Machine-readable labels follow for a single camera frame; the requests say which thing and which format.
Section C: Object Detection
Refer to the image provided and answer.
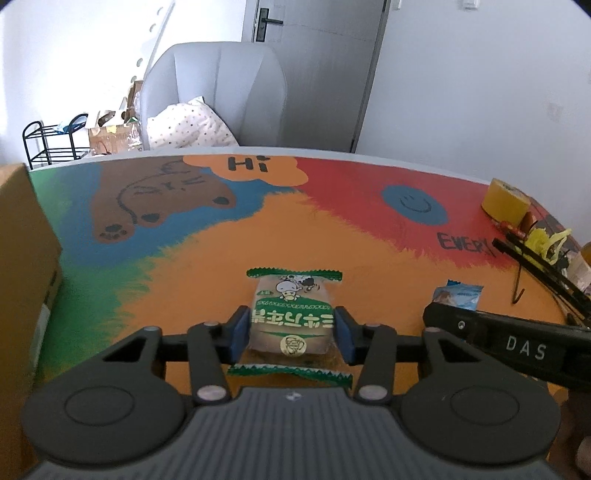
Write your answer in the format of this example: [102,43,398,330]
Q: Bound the white foam board with holes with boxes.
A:
[129,0,178,93]

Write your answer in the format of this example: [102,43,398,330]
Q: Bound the blue white snack packet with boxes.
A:
[433,278,485,311]

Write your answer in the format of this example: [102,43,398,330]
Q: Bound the yellow tape roll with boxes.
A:
[480,178,532,223]

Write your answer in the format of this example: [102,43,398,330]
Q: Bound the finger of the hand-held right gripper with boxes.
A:
[422,302,481,346]

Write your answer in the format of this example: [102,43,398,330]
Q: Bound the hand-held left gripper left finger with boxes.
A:
[104,305,251,407]

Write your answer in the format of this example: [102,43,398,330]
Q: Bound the cluttered brown cardboard box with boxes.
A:
[88,111,146,155]

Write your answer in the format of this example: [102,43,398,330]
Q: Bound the white dotted pillow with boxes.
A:
[147,96,239,149]

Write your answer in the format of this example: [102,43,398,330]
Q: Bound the black folded metal bars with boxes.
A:
[492,231,591,328]

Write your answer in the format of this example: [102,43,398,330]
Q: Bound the green white cake packet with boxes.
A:
[228,268,354,386]

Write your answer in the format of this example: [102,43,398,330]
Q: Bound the black door handle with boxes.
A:
[255,7,284,43]

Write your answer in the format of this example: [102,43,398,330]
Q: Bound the colourful printed table mat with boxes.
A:
[30,154,583,402]

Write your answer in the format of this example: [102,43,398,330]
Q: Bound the grey door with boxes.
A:
[242,0,389,153]

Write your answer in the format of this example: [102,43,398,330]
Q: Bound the grey armchair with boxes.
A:
[142,41,289,149]

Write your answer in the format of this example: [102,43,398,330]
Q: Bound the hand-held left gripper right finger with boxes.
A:
[335,305,481,406]

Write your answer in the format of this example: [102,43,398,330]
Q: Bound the black shoe rack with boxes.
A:
[23,113,90,169]

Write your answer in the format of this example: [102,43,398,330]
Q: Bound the yellow plastic item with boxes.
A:
[526,226,573,261]

